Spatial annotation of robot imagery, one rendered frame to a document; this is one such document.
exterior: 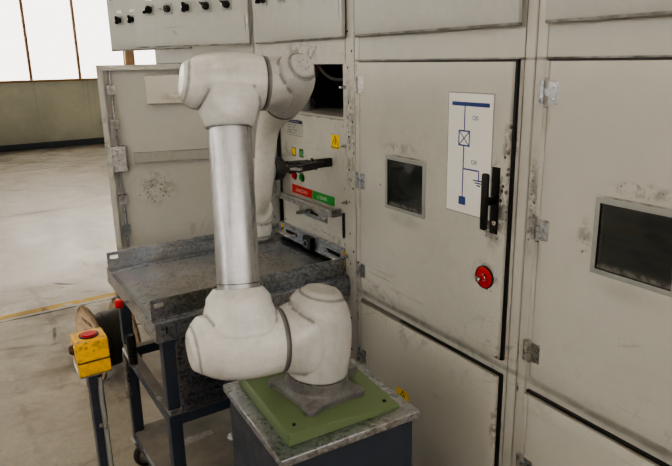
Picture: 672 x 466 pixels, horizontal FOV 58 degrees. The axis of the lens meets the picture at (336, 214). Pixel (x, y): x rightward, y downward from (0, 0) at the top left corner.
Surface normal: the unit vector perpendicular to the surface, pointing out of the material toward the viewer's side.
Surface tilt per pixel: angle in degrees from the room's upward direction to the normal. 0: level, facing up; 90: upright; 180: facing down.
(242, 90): 81
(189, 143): 90
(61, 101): 90
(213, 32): 90
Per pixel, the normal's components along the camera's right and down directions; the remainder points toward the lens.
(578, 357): -0.84, 0.15
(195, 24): -0.47, 0.23
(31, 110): 0.54, 0.20
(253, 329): 0.40, -0.11
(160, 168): 0.29, 0.23
